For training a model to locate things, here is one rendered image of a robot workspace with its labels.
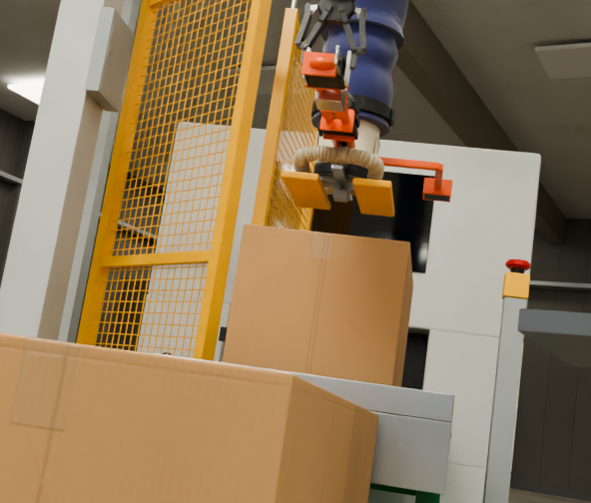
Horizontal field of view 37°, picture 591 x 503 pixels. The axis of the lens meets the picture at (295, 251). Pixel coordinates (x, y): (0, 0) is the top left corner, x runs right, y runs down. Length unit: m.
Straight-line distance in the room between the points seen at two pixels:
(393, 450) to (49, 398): 1.28
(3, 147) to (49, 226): 9.51
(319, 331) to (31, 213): 1.28
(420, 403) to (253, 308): 0.45
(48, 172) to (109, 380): 2.31
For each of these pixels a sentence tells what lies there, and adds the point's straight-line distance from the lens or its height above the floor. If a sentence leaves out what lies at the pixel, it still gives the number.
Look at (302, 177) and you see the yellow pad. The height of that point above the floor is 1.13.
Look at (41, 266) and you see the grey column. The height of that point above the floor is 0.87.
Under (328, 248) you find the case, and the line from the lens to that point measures 2.06.
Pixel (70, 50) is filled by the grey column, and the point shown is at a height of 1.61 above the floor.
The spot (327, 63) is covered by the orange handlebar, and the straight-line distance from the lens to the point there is 1.85.
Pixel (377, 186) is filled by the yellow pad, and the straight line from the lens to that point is 2.27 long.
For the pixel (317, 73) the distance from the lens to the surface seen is 1.86.
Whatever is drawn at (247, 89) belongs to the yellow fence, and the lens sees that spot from 2.97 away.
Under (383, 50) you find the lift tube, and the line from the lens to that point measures 2.48.
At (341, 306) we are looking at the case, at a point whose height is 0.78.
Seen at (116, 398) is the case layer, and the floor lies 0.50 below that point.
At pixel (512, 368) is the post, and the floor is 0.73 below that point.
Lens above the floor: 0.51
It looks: 11 degrees up
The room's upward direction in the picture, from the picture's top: 8 degrees clockwise
